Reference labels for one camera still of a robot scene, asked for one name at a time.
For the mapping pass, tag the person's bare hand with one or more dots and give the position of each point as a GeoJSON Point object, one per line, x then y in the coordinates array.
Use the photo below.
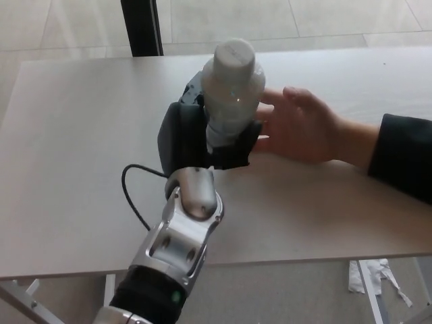
{"type": "Point", "coordinates": [303, 128]}

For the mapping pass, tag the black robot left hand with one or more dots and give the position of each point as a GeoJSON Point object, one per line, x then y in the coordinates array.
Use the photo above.
{"type": "Point", "coordinates": [182, 135]}

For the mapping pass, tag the clear plastic bottle white cap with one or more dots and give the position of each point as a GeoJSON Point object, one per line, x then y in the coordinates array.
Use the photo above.
{"type": "Point", "coordinates": [233, 101]}

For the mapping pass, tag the person's dark sleeved forearm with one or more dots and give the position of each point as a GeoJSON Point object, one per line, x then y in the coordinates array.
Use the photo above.
{"type": "Point", "coordinates": [405, 158]}

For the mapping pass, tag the crumpled white paper scrap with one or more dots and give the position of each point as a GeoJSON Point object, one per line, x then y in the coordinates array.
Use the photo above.
{"type": "Point", "coordinates": [356, 280]}

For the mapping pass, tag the white metal table leg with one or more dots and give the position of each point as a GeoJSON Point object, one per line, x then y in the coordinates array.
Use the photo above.
{"type": "Point", "coordinates": [110, 287]}

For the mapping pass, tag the white slanted table leg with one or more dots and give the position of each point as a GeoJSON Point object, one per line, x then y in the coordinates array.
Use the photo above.
{"type": "Point", "coordinates": [373, 300]}

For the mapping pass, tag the grey diagonal table brace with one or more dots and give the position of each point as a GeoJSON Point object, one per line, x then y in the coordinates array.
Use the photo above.
{"type": "Point", "coordinates": [30, 308]}

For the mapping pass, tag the black vertical post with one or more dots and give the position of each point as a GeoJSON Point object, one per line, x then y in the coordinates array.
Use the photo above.
{"type": "Point", "coordinates": [141, 27]}

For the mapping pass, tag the white metal table bracket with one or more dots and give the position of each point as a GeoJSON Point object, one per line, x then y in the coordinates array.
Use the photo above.
{"type": "Point", "coordinates": [32, 287]}

